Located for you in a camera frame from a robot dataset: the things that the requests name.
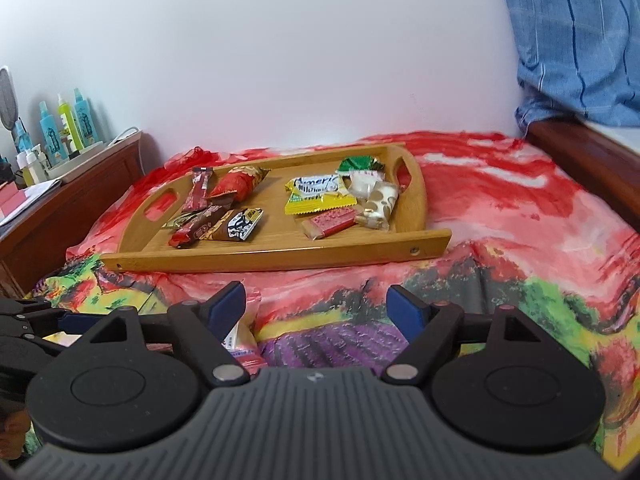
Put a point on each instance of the white power strip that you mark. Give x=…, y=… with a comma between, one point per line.
x=75, y=160

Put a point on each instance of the blue plaid cloth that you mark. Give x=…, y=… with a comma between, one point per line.
x=575, y=35

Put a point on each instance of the yellow snack packet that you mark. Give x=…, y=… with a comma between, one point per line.
x=317, y=192

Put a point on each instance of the tall teal spray bottle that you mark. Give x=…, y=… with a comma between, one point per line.
x=50, y=135
x=84, y=120

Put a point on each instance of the person's left hand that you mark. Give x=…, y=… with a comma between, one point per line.
x=11, y=427

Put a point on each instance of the yellow-green spray bottle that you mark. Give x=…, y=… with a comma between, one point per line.
x=69, y=125

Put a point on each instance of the small red clear-wrapped packet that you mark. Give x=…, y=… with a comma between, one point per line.
x=330, y=222

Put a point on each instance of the brown red chocolate bar packet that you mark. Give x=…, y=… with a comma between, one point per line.
x=192, y=232

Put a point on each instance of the printed landscape blanket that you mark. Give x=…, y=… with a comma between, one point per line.
x=500, y=210

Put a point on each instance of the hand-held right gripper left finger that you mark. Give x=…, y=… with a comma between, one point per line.
x=227, y=307

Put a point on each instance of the small teal spray bottle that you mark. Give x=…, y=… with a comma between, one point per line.
x=20, y=137

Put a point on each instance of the stack of papers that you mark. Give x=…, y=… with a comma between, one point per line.
x=30, y=195

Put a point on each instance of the long dark red packet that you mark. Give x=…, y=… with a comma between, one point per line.
x=200, y=190

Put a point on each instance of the clear white candy packet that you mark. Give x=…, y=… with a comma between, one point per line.
x=377, y=200

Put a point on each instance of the wooden bed frame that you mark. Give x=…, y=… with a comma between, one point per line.
x=585, y=160

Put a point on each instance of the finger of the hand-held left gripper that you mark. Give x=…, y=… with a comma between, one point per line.
x=66, y=323

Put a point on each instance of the pink snack packet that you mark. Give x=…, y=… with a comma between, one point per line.
x=245, y=340

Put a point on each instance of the gold foil packet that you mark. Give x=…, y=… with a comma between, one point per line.
x=177, y=220

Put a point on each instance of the wooden tray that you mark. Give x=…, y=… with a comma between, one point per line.
x=280, y=252

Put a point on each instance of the brown sunflower seed packet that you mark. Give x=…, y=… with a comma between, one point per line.
x=240, y=225

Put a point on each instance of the red pumpkin seed packet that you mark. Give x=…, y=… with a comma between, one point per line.
x=235, y=182

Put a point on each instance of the green snack packet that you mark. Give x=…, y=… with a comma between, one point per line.
x=360, y=164

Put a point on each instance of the small white bottle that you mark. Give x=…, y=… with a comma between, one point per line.
x=43, y=160
x=32, y=170

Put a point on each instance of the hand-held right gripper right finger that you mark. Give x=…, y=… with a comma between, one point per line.
x=405, y=312

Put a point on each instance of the wooden cabinet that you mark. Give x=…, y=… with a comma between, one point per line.
x=75, y=210

